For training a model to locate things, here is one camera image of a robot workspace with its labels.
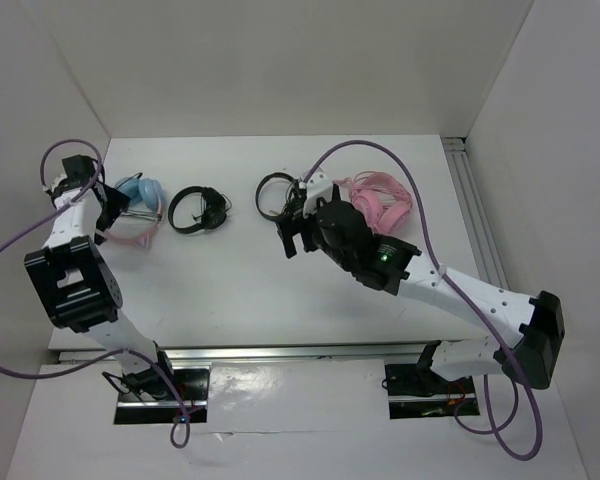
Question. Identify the aluminium rail front edge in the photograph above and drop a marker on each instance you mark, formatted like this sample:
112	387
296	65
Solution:
393	352

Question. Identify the pink gaming headset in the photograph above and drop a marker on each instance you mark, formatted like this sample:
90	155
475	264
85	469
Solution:
384	202

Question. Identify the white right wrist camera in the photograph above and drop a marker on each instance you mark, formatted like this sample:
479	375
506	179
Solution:
319	187

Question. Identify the aluminium rail right side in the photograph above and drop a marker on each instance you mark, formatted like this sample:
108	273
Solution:
482	241

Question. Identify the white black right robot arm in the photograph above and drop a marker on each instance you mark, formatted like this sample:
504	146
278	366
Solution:
524	333

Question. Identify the black headphones middle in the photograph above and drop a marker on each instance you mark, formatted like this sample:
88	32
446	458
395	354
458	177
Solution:
278	196

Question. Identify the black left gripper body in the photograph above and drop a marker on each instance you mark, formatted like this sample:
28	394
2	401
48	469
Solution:
111	209

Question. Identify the blue pink cat-ear headphones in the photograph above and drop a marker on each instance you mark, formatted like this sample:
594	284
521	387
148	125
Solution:
146	201

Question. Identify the white front cover panel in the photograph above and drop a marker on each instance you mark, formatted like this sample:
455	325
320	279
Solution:
297	397

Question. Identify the black headphones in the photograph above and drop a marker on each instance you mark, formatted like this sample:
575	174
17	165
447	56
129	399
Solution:
213	211
278	196

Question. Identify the black headphones far left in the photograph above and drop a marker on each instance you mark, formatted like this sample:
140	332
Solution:
213	211

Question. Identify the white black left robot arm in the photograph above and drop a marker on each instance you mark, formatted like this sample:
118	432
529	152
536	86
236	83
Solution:
79	291

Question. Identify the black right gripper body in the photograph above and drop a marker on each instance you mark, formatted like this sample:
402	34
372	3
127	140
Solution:
312	238

